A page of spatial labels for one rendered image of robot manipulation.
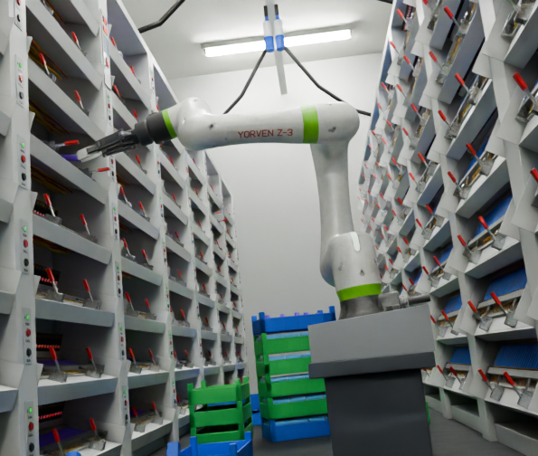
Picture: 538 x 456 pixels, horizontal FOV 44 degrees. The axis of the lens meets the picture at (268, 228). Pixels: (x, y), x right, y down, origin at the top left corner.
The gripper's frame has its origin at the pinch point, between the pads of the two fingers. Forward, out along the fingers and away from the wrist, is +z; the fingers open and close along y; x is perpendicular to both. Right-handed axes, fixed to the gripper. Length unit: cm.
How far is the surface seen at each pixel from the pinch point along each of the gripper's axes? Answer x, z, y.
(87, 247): 30.1, 6.6, 6.6
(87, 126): -8.4, -2.1, 0.8
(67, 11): -53, -5, -6
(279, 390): 88, -27, -63
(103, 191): 9.5, 1.8, -10.4
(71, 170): 10.2, 1.6, 16.9
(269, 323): 63, -31, -63
